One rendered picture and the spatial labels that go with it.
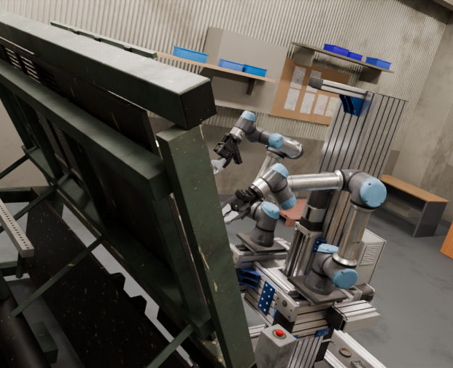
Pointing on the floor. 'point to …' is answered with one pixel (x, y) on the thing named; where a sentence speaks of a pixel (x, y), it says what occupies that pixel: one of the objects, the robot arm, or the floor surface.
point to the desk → (396, 187)
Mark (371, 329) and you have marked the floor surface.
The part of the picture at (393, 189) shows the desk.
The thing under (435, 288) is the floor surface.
